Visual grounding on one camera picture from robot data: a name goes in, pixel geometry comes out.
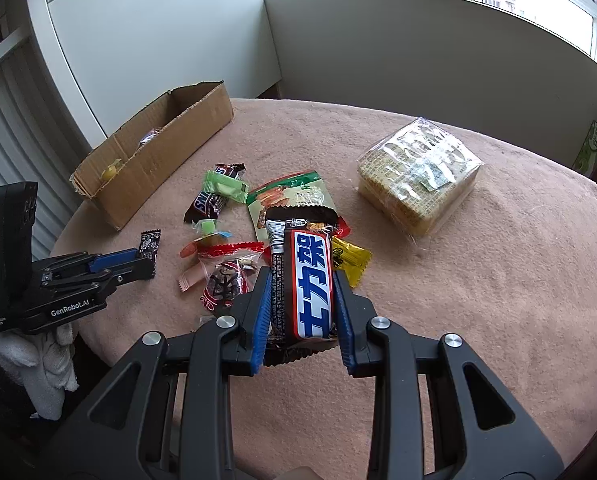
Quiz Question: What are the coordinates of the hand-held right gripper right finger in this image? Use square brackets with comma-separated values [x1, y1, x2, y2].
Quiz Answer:
[332, 271, 564, 480]

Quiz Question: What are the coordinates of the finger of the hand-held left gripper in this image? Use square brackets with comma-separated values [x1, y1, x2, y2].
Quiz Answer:
[33, 248, 140, 276]
[41, 259, 156, 293]

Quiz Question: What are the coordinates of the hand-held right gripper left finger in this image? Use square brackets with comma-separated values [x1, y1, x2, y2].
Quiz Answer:
[53, 266, 274, 480]

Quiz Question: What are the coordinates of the small black snack packet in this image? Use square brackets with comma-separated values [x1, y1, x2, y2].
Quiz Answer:
[137, 229, 162, 279]

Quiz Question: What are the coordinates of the large brown chocolate bar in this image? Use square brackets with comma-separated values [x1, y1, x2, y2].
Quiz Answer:
[264, 206, 340, 361]

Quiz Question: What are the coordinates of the clear packet with red seal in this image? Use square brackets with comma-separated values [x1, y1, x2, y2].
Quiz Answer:
[198, 241, 266, 317]

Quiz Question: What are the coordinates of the yellow candy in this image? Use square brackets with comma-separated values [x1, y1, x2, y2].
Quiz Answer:
[331, 236, 374, 288]

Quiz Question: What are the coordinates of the pink snack packet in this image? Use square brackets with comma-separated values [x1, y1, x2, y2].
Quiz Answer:
[177, 266, 210, 292]

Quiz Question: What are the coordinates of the green jelly cup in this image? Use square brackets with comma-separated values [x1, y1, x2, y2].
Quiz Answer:
[192, 218, 234, 248]

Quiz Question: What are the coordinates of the small brown chocolate bar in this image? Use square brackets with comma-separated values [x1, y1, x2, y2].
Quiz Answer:
[183, 163, 246, 224]

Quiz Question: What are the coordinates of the brown cardboard box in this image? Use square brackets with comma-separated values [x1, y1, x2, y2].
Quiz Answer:
[70, 80, 235, 232]

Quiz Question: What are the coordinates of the green snack pouch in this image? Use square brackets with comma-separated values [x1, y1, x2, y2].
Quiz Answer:
[246, 171, 351, 243]

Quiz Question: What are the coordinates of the green candy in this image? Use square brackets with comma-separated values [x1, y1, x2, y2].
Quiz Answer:
[202, 170, 250, 204]

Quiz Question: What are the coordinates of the pink tablecloth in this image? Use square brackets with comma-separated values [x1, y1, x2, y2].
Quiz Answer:
[53, 97, 597, 480]

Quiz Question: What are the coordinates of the clear pack of wafer biscuits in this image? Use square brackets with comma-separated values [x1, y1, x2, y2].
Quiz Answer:
[357, 117, 483, 239]

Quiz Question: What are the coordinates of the white slatted panel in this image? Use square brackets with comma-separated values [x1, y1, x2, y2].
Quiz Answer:
[0, 35, 84, 271]

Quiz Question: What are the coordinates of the white cabinet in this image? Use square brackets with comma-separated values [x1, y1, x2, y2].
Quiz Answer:
[23, 0, 283, 151]

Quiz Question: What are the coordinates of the green printed carton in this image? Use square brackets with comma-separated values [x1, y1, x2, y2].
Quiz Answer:
[572, 119, 597, 178]

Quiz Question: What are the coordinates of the white window frame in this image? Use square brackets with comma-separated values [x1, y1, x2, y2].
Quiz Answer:
[256, 0, 597, 81]

